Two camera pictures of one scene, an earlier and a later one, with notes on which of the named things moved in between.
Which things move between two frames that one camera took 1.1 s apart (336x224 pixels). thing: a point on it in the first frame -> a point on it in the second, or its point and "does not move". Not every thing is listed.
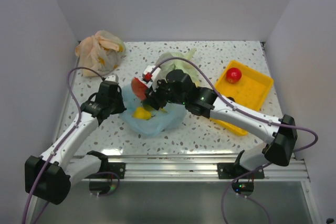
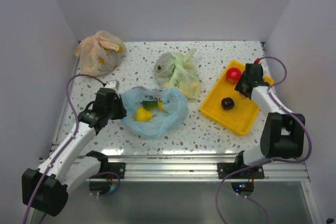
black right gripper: (153, 96) -> (239, 85)
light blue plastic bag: (160, 120) does not move
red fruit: (233, 75) does not move
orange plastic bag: (103, 52) does not move
